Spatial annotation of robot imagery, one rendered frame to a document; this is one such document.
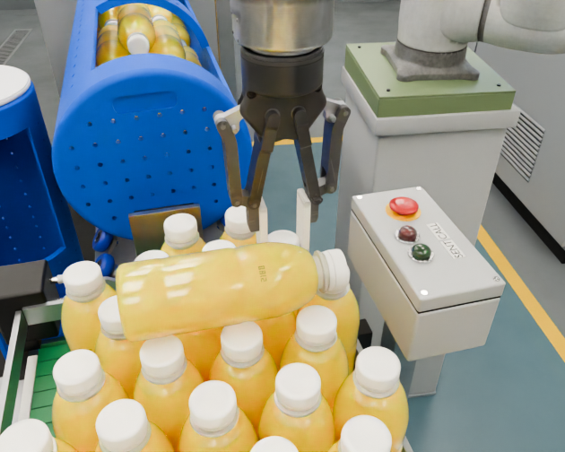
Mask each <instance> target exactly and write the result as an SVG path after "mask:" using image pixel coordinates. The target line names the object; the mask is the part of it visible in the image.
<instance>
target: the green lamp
mask: <svg viewBox="0 0 565 452"><path fill-rule="evenodd" d="M411 253H412V255H413V256H414V257H416V258H418V259H428V258H430V256H431V249H430V247H429V246H427V245H426V244H423V243H418V244H415V245H414V246H413V248H412V251H411Z"/></svg>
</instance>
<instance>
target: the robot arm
mask: <svg viewBox="0 0 565 452"><path fill-rule="evenodd" d="M230 11H231V17H232V34H233V36H234V38H235V40H236V41H237V43H238V44H240V45H241V46H242V47H241V48H240V56H241V75H242V93H241V95H240V97H239V101H238V106H237V107H235V108H233V109H230V110H228V111H226V112H223V111H221V110H217V111H215V112H214V113H213V120H214V123H215V125H216V128H217V130H218V132H219V134H220V136H221V138H222V150H223V159H224V167H225V175H226V183H227V190H228V194H229V197H230V201H231V204H232V206H233V207H240V206H245V207H246V216H247V224H248V228H249V230H250V231H251V232H256V243H263V242H268V234H267V208H266V205H265V202H264V199H263V197H262V194H263V190H264V185H265V177H266V173H267V169H268V164H269V160H270V155H271V152H273V150H274V143H275V142H278V141H281V140H283V139H290V140H294V144H295V148H296V153H297V156H298V161H299V165H300V173H301V176H302V181H303V186H304V187H305V191H304V189H303V188H299V189H298V190H297V227H296V235H297V236H298V237H299V239H300V247H302V248H305V249H306V250H307V251H308V252H309V230H310V224H311V223H312V222H317V219H318V206H319V205H320V204H321V203H322V202H323V197H322V195H324V194H326V193H328V194H333V193H334V192H335V191H336V189H337V183H338V175H339V166H340V158H341V150H342V140H343V129H344V127H345V125H346V123H347V121H348V118H349V116H350V115H351V110H350V108H349V107H348V106H347V105H346V104H345V103H344V101H343V100H342V99H341V98H335V99H333V100H332V99H329V98H327V97H326V95H325V94H324V92H323V89H322V84H323V68H324V47H323V45H325V44H326V43H327V42H328V41H329V40H330V39H331V38H332V36H333V28H334V11H335V0H230ZM476 41H480V42H484V43H488V44H491V45H494V46H497V47H501V48H508V49H513V50H518V51H524V52H529V53H536V54H546V55H558V54H565V0H401V4H400V11H399V20H398V33H397V39H396V43H395V45H383V46H382V47H381V49H380V53H381V54H382V55H384V56H385V57H386V58H387V60H388V62H389V63H390V65H391V66H392V67H393V69H394V70H395V72H396V79H397V80H398V81H400V82H405V83H407V82H412V81H428V80H469V81H476V80H478V79H479V75H480V72H479V71H478V70H477V69H475V68H474V67H472V66H471V65H470V64H469V63H468V61H467V60H466V58H465V56H466V50H467V44H468V42H476ZM323 110H324V111H323ZM322 111H323V116H324V118H325V123H324V133H323V144H322V154H321V165H320V176H319V178H317V172H316V167H315V162H314V157H313V152H312V148H311V145H312V142H311V138H310V133H309V129H310V127H311V126H312V125H313V123H314V122H315V120H316V119H317V117H318V116H319V115H320V113H321V112H322ZM242 118H244V119H245V120H246V121H247V122H248V123H249V124H250V126H251V127H252V128H253V129H254V130H255V133H254V145H253V150H252V154H251V160H250V164H249V169H248V178H247V183H246V188H245V189H241V179H240V169H239V151H238V144H237V140H236V137H235V134H237V133H238V131H239V129H240V127H239V122H240V120H241V119H242Z"/></svg>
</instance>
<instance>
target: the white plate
mask: <svg viewBox="0 0 565 452"><path fill-rule="evenodd" d="M29 87H30V77H29V76H28V74H26V73H25V72H23V70H21V69H18V68H15V67H12V66H8V65H0V107H1V106H3V105H5V104H7V103H9V102H11V101H13V100H16V99H17V98H19V97H20V96H22V95H23V94H24V93H25V92H26V91H27V90H28V89H29Z"/></svg>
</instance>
